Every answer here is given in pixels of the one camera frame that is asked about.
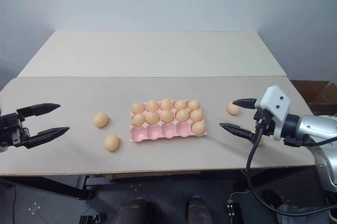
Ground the brown cardboard box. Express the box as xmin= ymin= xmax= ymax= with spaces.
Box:
xmin=291 ymin=80 xmax=337 ymax=116

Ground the beige egg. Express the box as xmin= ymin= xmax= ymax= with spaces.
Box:
xmin=191 ymin=120 xmax=206 ymax=135
xmin=175 ymin=109 xmax=190 ymax=123
xmin=92 ymin=112 xmax=109 ymax=129
xmin=189 ymin=109 xmax=204 ymax=123
xmin=174 ymin=99 xmax=188 ymax=111
xmin=131 ymin=113 xmax=146 ymax=127
xmin=251 ymin=129 xmax=265 ymax=147
xmin=103 ymin=134 xmax=121 ymax=152
xmin=226 ymin=102 xmax=241 ymax=116
xmin=160 ymin=98 xmax=174 ymax=111
xmin=159 ymin=109 xmax=174 ymax=124
xmin=187 ymin=99 xmax=201 ymax=111
xmin=145 ymin=110 xmax=160 ymax=126
xmin=131 ymin=102 xmax=146 ymax=115
xmin=146 ymin=99 xmax=160 ymax=113

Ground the grey cloth bundle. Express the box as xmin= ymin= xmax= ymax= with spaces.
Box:
xmin=277 ymin=203 xmax=337 ymax=224

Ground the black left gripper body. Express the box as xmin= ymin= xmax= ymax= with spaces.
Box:
xmin=0 ymin=113 xmax=32 ymax=148

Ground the pink egg tray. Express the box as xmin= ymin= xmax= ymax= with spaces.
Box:
xmin=129 ymin=99 xmax=209 ymax=144

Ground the black plug with thin cable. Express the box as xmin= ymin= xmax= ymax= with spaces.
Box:
xmin=224 ymin=189 xmax=250 ymax=218

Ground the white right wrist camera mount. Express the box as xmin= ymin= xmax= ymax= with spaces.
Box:
xmin=254 ymin=85 xmax=292 ymax=141

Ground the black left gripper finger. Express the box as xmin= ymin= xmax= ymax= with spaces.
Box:
xmin=16 ymin=103 xmax=62 ymax=118
xmin=24 ymin=126 xmax=71 ymax=149

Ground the dark rounded shape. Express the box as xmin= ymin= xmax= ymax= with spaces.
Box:
xmin=123 ymin=198 xmax=156 ymax=224
xmin=185 ymin=196 xmax=209 ymax=224

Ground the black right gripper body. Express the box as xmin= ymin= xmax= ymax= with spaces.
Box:
xmin=250 ymin=108 xmax=276 ymax=145

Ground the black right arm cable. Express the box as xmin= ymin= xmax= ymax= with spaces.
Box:
xmin=245 ymin=126 xmax=337 ymax=216

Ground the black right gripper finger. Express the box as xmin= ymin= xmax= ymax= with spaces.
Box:
xmin=232 ymin=98 xmax=257 ymax=109
xmin=219 ymin=122 xmax=255 ymax=143

